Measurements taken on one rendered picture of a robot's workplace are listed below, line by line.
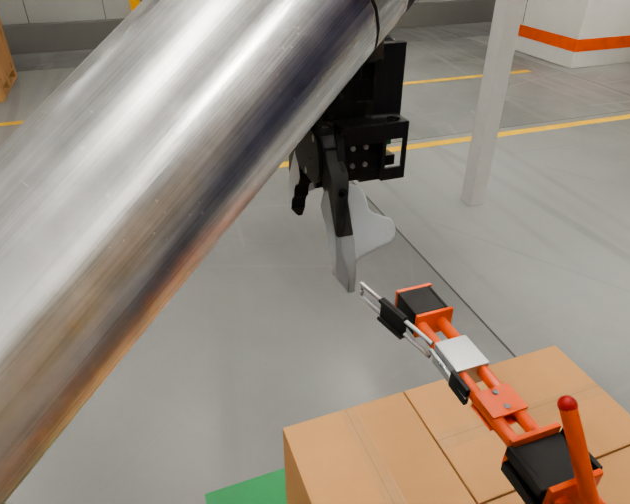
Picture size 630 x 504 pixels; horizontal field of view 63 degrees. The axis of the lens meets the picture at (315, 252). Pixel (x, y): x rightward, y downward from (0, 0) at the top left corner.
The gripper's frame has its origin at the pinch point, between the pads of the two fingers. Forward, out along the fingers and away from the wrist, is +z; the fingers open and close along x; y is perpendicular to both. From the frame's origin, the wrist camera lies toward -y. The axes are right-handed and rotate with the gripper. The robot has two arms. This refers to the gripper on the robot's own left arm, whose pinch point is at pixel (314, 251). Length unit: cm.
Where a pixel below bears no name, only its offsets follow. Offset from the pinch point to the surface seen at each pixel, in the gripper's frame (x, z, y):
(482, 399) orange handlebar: 0.3, 32.4, 26.6
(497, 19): 244, 26, 203
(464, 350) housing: 10.0, 32.2, 29.7
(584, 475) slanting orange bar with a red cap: -16.4, 28.2, 28.6
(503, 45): 237, 40, 205
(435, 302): 21.7, 31.4, 30.9
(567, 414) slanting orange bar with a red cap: -11.7, 22.5, 28.4
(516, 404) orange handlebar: -2.2, 32.3, 30.8
